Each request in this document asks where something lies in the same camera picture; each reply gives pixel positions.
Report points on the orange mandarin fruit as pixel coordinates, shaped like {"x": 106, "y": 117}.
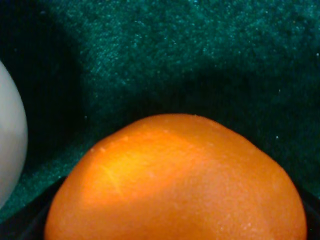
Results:
{"x": 176, "y": 177}

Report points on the dark green velvet tablecloth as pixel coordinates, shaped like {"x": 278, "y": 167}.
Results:
{"x": 86, "y": 68}

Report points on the cream ceramic teapot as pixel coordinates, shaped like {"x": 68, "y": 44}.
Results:
{"x": 13, "y": 135}

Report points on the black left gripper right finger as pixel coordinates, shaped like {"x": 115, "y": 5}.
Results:
{"x": 311, "y": 206}

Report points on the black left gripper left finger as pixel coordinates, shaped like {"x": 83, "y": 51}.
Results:
{"x": 29, "y": 222}

